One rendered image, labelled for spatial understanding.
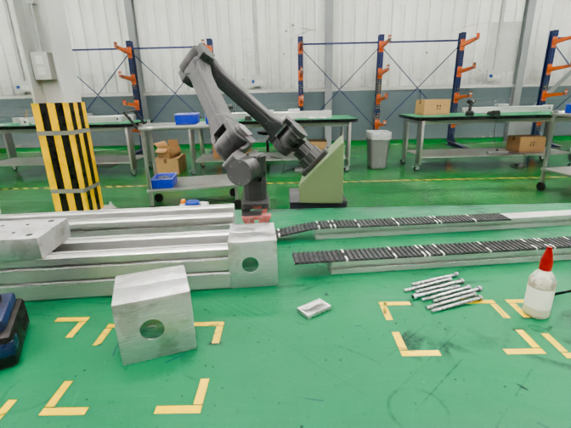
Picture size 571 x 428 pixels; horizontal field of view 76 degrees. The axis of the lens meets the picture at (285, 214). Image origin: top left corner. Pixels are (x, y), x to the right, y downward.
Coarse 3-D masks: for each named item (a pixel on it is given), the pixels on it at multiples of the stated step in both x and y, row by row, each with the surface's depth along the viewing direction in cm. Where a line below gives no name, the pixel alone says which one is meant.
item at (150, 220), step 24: (0, 216) 88; (24, 216) 88; (48, 216) 88; (72, 216) 89; (96, 216) 89; (120, 216) 90; (144, 216) 90; (168, 216) 85; (192, 216) 85; (216, 216) 85
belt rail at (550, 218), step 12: (516, 216) 96; (528, 216) 96; (540, 216) 96; (552, 216) 96; (564, 216) 96; (336, 228) 91; (348, 228) 92; (360, 228) 92; (372, 228) 92; (384, 228) 93; (396, 228) 94; (408, 228) 94; (420, 228) 94; (432, 228) 94; (444, 228) 94; (456, 228) 95; (468, 228) 95; (480, 228) 95; (492, 228) 95; (504, 228) 96
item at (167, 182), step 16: (128, 112) 352; (144, 128) 340; (160, 128) 342; (176, 128) 345; (192, 128) 349; (144, 144) 345; (144, 160) 349; (160, 176) 372; (176, 176) 385; (208, 176) 414; (224, 176) 412; (160, 192) 360
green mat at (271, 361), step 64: (256, 320) 60; (320, 320) 59; (384, 320) 59; (448, 320) 58; (512, 320) 58; (0, 384) 47; (128, 384) 47; (192, 384) 47; (256, 384) 46; (320, 384) 46; (384, 384) 46; (448, 384) 46; (512, 384) 45
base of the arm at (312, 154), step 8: (304, 144) 126; (312, 144) 128; (296, 152) 127; (304, 152) 126; (312, 152) 126; (320, 152) 127; (328, 152) 125; (304, 160) 127; (312, 160) 126; (304, 168) 132; (312, 168) 127; (304, 176) 128
